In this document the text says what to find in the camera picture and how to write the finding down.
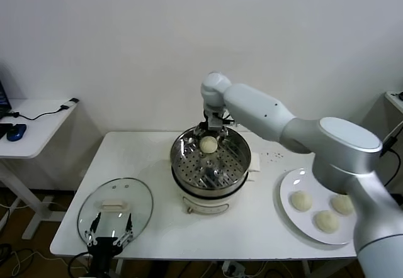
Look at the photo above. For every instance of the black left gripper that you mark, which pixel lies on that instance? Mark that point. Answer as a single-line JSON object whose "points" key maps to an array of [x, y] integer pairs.
{"points": [[102, 248]]}

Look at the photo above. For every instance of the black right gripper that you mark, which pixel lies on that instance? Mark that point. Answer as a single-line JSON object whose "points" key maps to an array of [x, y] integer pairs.
{"points": [[206, 117]]}

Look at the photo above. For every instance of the white steamed baozi bun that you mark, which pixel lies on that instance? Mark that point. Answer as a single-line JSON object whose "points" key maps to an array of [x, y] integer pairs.
{"points": [[343, 207], [326, 221], [208, 146], [301, 201]]}

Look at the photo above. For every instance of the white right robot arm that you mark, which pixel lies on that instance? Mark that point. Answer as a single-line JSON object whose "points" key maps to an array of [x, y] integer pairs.
{"points": [[261, 111]]}

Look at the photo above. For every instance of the white table leg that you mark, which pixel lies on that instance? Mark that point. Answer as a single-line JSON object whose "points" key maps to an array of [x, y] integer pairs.
{"points": [[306, 268], [118, 265]]}

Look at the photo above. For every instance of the white electric cooker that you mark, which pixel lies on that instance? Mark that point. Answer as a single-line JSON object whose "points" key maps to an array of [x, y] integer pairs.
{"points": [[204, 205]]}

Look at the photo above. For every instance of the white round plate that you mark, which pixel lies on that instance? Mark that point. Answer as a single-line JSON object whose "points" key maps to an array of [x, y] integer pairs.
{"points": [[292, 183]]}

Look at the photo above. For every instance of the white side desk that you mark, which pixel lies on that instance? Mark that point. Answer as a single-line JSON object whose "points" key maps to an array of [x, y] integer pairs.
{"points": [[37, 133]]}

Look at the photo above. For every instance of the white power strip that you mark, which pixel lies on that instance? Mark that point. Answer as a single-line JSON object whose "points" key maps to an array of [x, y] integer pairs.
{"points": [[233, 268]]}

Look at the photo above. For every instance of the blue computer mouse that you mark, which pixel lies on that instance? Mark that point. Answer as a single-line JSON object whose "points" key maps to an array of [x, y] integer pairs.
{"points": [[16, 132]]}

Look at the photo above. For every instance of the black flat device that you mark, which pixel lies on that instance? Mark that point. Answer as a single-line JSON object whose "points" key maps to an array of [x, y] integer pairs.
{"points": [[3, 130]]}

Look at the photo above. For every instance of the dark laptop screen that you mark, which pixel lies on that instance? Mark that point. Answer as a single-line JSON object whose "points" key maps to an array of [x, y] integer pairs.
{"points": [[3, 97]]}

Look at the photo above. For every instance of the small white side table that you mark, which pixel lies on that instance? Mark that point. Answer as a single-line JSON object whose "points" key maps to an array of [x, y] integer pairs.
{"points": [[395, 102]]}

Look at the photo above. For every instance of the small dark object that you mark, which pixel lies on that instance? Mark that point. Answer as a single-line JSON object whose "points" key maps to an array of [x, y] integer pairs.
{"points": [[400, 95]]}

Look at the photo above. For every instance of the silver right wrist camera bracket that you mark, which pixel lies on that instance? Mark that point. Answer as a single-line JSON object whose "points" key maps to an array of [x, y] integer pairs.
{"points": [[217, 122]]}

